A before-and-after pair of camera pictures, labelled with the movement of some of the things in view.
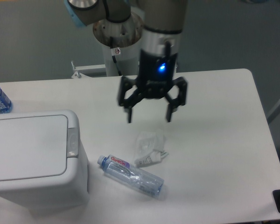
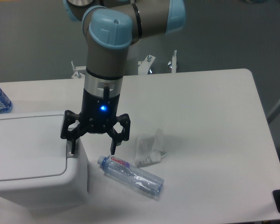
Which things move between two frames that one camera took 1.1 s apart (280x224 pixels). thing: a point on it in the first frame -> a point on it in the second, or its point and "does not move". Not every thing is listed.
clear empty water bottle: [128, 174] does not move
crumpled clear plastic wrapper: [150, 148] does not move
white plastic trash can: [38, 162] does not move
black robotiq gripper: [155, 76] -> [98, 115]
